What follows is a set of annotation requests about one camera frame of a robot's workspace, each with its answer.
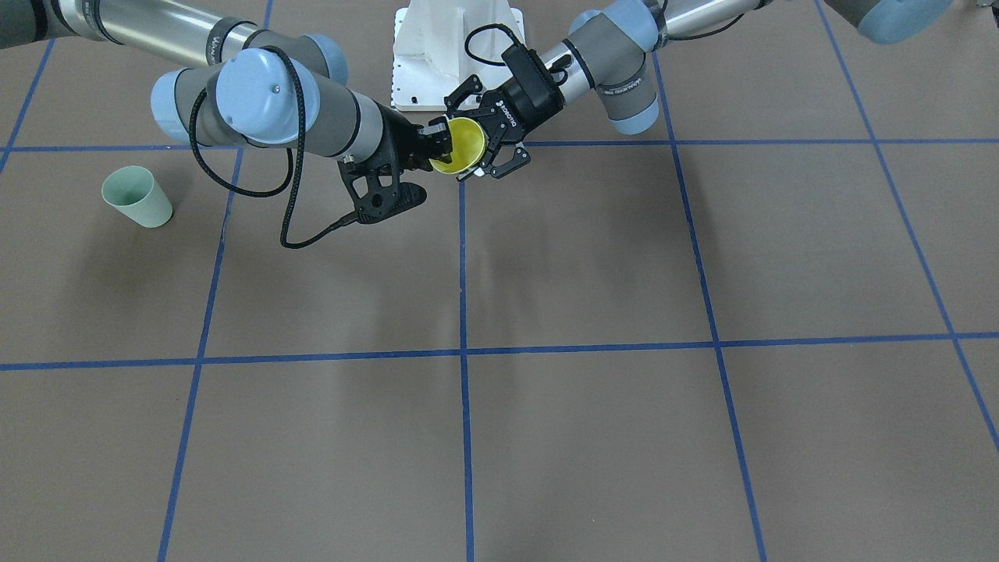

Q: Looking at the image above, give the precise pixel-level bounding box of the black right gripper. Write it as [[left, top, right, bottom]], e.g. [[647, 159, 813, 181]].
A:
[[379, 108, 453, 173]]

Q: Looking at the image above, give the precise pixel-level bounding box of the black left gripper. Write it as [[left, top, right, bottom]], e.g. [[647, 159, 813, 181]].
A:
[[443, 44, 565, 181]]

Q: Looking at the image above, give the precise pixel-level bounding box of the yellow plastic cup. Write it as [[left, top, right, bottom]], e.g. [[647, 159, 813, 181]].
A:
[[429, 117, 488, 175]]

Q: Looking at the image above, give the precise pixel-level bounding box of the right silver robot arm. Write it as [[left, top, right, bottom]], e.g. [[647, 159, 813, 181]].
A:
[[2, 1, 452, 171]]

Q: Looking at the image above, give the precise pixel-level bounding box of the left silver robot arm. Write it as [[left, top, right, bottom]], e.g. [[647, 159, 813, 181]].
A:
[[432, 1, 768, 180]]

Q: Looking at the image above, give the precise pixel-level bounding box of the green plastic cup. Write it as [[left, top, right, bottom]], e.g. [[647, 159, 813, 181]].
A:
[[101, 165, 172, 229]]

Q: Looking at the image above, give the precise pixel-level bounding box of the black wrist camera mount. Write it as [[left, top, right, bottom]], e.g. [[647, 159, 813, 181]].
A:
[[335, 156, 428, 227]]

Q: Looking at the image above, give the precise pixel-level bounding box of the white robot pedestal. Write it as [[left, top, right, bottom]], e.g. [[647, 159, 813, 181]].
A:
[[390, 1, 525, 112]]

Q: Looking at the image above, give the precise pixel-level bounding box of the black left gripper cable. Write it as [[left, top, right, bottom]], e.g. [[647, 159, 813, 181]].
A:
[[464, 22, 525, 68]]

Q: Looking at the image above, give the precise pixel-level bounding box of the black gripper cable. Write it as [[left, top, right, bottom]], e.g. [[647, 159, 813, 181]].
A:
[[187, 45, 360, 251], [464, 22, 525, 68]]

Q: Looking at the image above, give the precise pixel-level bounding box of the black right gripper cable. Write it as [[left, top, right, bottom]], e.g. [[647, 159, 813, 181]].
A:
[[187, 45, 360, 251]]

